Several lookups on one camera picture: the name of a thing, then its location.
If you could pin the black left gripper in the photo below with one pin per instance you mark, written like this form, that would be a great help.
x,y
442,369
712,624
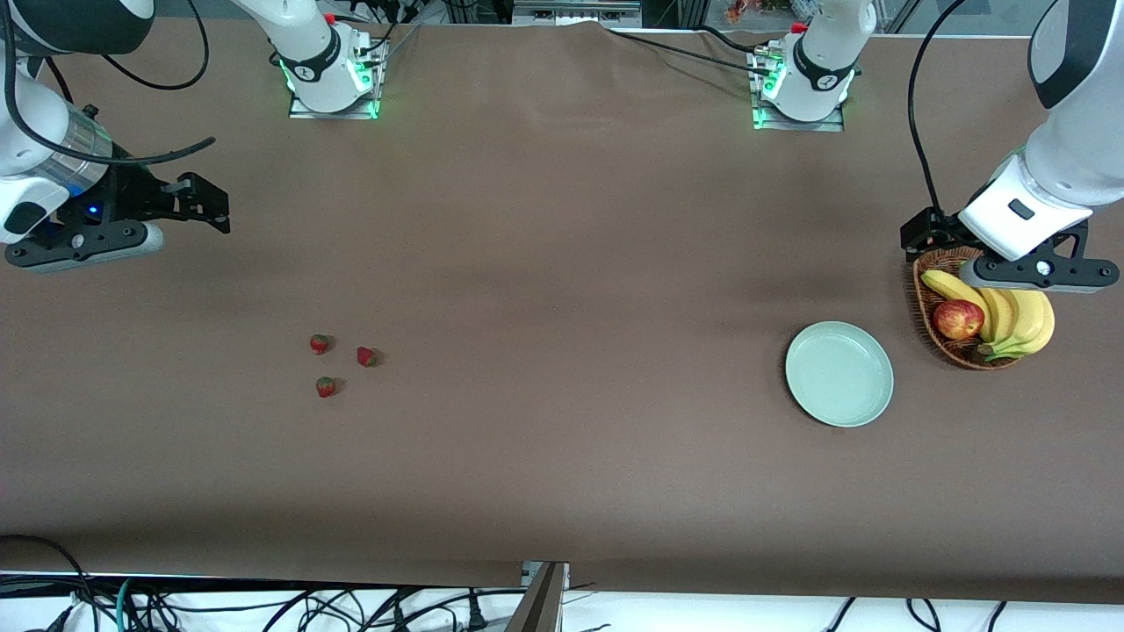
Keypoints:
x,y
933,231

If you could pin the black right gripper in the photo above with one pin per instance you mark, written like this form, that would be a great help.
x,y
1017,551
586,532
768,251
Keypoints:
x,y
132,198

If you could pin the red strawberry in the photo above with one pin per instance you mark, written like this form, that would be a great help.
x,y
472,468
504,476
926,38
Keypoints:
x,y
365,355
325,386
319,344

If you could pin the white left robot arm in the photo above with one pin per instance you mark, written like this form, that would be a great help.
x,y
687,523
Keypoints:
x,y
1071,132

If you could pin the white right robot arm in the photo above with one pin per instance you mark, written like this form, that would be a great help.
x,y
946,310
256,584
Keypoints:
x,y
307,44

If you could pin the pale green round plate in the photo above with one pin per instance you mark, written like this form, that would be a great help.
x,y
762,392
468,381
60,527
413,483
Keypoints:
x,y
839,373

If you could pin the red apple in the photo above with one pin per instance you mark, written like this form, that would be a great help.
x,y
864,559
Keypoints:
x,y
957,320

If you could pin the brown wicker basket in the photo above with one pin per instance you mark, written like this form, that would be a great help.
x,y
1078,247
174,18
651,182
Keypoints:
x,y
953,352

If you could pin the yellow banana bunch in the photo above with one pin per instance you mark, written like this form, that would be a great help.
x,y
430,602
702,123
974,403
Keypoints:
x,y
1027,320

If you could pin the orange red background items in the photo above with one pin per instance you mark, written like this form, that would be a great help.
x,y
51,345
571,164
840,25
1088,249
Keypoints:
x,y
755,9

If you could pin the table cover sheet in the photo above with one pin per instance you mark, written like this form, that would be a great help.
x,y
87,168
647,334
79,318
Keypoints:
x,y
562,263

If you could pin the aluminium beam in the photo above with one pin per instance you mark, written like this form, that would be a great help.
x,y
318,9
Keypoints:
x,y
537,601

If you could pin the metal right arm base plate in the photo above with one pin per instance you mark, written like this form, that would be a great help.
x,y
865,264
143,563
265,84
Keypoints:
x,y
303,111

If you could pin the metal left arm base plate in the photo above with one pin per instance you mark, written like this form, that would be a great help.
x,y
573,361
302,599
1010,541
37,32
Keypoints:
x,y
825,125

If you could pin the metal background frame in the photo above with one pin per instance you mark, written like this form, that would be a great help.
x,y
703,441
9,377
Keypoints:
x,y
575,10

